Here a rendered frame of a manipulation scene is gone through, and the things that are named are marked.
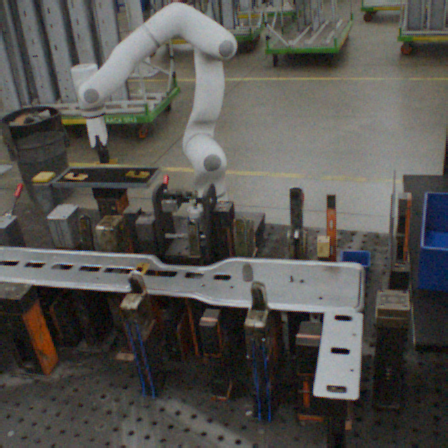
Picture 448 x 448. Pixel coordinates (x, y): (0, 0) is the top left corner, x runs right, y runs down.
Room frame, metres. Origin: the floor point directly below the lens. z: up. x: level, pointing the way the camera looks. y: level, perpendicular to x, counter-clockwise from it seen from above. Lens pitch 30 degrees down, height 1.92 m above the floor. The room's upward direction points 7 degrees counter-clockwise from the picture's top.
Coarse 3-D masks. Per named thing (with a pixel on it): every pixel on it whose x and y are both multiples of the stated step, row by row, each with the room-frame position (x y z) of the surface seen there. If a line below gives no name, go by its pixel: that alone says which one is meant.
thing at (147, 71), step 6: (132, 0) 7.95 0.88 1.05; (138, 0) 8.04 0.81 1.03; (126, 6) 7.99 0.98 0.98; (132, 6) 7.95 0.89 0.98; (138, 6) 8.01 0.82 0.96; (132, 12) 7.96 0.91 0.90; (138, 12) 7.99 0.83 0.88; (132, 18) 7.96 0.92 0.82; (138, 18) 7.96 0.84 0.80; (138, 24) 7.94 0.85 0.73; (144, 60) 7.95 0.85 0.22; (144, 66) 7.95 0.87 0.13; (150, 66) 7.99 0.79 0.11; (144, 72) 7.95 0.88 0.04; (150, 72) 7.99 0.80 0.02; (156, 72) 8.00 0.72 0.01
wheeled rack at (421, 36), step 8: (400, 0) 7.38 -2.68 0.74; (400, 8) 7.37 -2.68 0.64; (400, 16) 7.37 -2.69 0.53; (400, 24) 7.37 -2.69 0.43; (424, 24) 7.76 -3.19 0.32; (400, 32) 7.36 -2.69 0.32; (408, 32) 7.41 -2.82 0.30; (416, 32) 7.37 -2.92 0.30; (424, 32) 7.32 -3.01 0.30; (432, 32) 7.28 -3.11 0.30; (440, 32) 7.23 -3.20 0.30; (400, 40) 7.35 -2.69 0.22; (408, 40) 7.30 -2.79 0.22; (416, 40) 7.25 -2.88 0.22; (424, 40) 7.20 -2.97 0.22; (432, 40) 7.16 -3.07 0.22; (440, 40) 7.12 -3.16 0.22; (400, 48) 7.43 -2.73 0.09; (408, 48) 7.38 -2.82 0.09
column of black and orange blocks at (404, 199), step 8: (400, 192) 1.31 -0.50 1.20; (400, 200) 1.28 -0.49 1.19; (408, 200) 1.27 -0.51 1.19; (400, 208) 1.28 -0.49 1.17; (408, 208) 1.27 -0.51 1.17; (400, 216) 1.28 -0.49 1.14; (408, 216) 1.27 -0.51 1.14; (400, 224) 1.28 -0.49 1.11; (408, 224) 1.27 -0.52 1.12; (400, 232) 1.28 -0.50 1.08; (408, 232) 1.27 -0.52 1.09; (400, 240) 1.28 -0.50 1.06; (408, 240) 1.27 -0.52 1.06; (400, 248) 1.28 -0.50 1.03; (400, 256) 1.28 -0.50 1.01
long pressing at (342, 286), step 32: (0, 256) 1.57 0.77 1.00; (32, 256) 1.54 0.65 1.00; (64, 256) 1.52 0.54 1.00; (96, 256) 1.49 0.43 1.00; (128, 256) 1.47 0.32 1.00; (96, 288) 1.32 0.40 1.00; (128, 288) 1.30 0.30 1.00; (160, 288) 1.27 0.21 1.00; (192, 288) 1.26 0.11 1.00; (224, 288) 1.24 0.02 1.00; (288, 288) 1.20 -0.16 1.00; (320, 288) 1.18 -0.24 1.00; (352, 288) 1.17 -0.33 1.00
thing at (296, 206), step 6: (294, 186) 1.40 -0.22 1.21; (300, 186) 1.39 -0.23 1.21; (294, 192) 1.36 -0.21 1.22; (300, 192) 1.37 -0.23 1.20; (294, 198) 1.35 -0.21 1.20; (300, 198) 1.37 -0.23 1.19; (294, 204) 1.38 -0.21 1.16; (300, 204) 1.37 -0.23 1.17; (294, 210) 1.38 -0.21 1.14; (300, 210) 1.37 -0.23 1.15; (294, 216) 1.38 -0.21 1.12; (300, 216) 1.36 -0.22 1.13; (294, 222) 1.38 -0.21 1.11; (300, 222) 1.36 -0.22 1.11; (294, 228) 1.37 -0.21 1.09; (300, 228) 1.36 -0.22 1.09; (300, 234) 1.36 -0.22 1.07; (300, 240) 1.35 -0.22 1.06
